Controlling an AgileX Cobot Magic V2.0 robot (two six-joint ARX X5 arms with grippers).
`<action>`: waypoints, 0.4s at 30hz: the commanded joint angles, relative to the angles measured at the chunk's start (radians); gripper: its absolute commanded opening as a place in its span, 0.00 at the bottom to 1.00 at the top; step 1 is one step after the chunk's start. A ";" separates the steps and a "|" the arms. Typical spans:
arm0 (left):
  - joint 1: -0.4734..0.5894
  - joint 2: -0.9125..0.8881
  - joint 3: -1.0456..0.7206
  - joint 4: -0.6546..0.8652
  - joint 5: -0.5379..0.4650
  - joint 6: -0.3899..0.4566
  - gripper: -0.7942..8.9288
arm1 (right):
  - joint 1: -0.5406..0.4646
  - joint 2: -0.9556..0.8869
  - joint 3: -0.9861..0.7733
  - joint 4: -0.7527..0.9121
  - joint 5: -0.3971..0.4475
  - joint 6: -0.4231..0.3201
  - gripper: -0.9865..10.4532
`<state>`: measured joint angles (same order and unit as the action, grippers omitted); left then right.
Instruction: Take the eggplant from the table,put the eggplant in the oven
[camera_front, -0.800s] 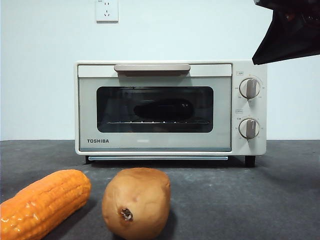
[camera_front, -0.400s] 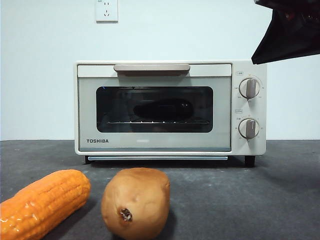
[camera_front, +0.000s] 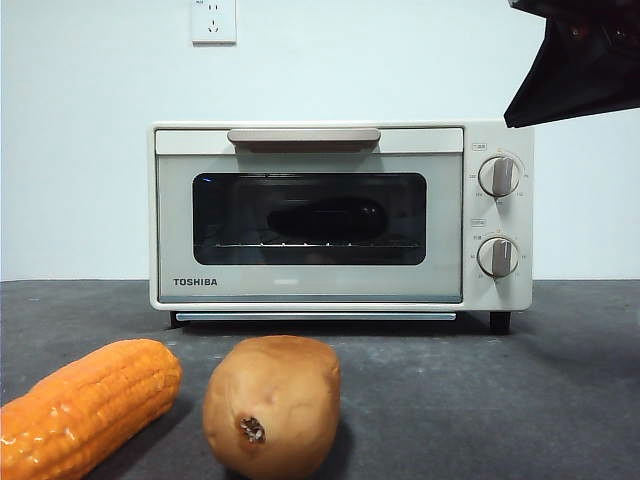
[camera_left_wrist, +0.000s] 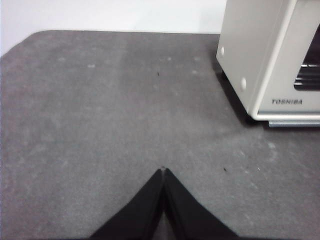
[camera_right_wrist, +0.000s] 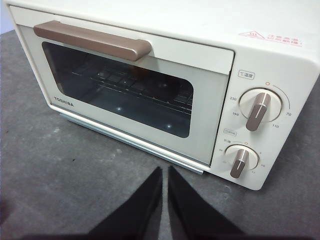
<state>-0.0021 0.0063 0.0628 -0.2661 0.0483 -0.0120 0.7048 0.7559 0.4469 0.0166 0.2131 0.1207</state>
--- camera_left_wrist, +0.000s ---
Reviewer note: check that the cream toaster oven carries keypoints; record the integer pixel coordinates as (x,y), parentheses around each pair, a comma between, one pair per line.
(250,50)

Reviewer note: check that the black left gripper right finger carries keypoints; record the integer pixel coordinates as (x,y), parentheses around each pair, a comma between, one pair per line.
(190,215)

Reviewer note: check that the silver oven crumb tray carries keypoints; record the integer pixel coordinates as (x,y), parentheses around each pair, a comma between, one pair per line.
(295,124)

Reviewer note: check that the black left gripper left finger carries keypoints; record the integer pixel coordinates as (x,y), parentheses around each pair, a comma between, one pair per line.
(140,215)

